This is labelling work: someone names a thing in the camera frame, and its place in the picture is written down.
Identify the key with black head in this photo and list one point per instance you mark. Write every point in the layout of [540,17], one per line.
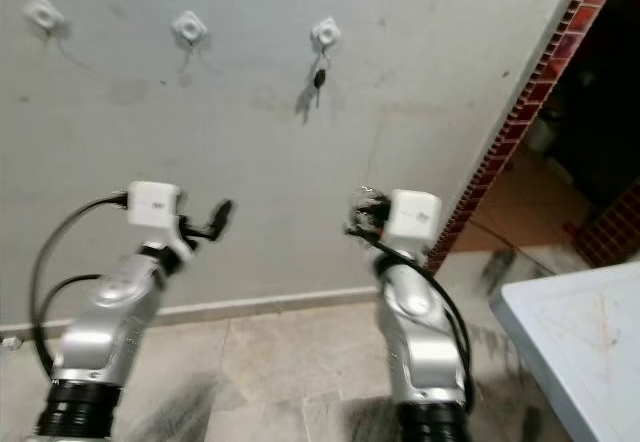
[319,77]

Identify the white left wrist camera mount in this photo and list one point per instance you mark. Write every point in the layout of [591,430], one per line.
[155,205]

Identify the red tiled pillar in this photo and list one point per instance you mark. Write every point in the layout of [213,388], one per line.
[610,227]

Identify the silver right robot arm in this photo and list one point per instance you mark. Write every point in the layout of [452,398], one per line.
[420,342]

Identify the small white floor object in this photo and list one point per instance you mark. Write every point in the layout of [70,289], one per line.
[12,342]

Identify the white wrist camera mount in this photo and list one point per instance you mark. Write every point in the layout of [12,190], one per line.
[415,217]
[155,205]

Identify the white wall hook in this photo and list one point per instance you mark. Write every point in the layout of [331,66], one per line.
[43,12]
[188,27]
[325,32]

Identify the white folding table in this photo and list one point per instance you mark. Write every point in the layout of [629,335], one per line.
[575,352]

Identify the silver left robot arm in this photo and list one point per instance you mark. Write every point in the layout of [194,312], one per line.
[110,322]

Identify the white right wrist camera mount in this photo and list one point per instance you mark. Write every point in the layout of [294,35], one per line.
[415,217]

